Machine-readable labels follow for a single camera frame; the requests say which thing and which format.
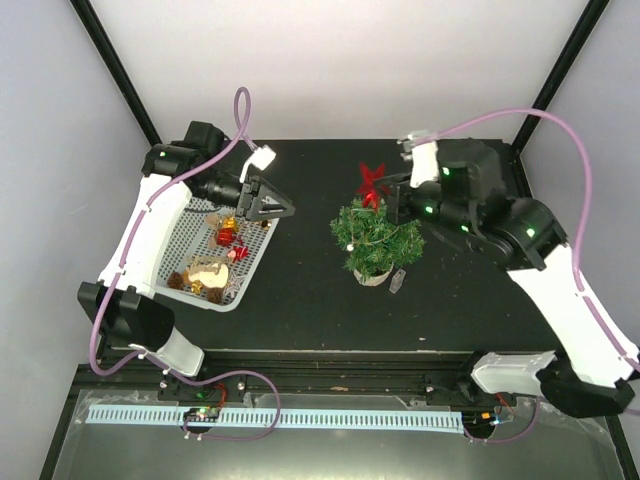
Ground red star ornament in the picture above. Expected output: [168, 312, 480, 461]
[356, 162, 391, 212]

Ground gold gift box ornament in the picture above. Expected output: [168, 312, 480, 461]
[222, 216, 238, 232]

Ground red gift box ornament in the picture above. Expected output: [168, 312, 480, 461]
[215, 228, 236, 247]

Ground white ball string lights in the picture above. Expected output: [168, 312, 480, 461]
[346, 207, 399, 253]

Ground clear battery box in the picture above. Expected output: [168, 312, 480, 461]
[389, 269, 406, 294]

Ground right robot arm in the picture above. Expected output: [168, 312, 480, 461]
[375, 135, 639, 418]

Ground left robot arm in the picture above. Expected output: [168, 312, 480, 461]
[78, 121, 295, 399]

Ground small green christmas tree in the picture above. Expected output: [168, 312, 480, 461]
[329, 197, 425, 275]

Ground white tree pot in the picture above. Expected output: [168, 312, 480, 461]
[353, 267, 393, 287]

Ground burlap bow ornament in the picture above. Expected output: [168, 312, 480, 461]
[204, 213, 222, 249]

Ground small santa figure ornament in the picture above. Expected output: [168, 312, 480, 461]
[227, 246, 249, 262]

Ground white perforated plastic basket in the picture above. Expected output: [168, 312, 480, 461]
[156, 198, 279, 313]

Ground silver star ornament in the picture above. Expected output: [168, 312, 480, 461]
[224, 276, 245, 299]

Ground brown pine cone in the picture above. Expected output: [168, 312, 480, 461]
[206, 287, 225, 305]
[167, 271, 185, 290]

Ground small gold star ornament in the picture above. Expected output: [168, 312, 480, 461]
[191, 280, 205, 295]

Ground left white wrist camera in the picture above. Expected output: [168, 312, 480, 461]
[239, 145, 276, 183]

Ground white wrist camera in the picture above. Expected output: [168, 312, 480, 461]
[239, 145, 276, 183]
[397, 130, 439, 189]

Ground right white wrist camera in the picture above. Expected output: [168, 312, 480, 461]
[397, 130, 439, 189]

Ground white slotted cable duct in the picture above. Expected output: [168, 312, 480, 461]
[85, 405, 464, 434]

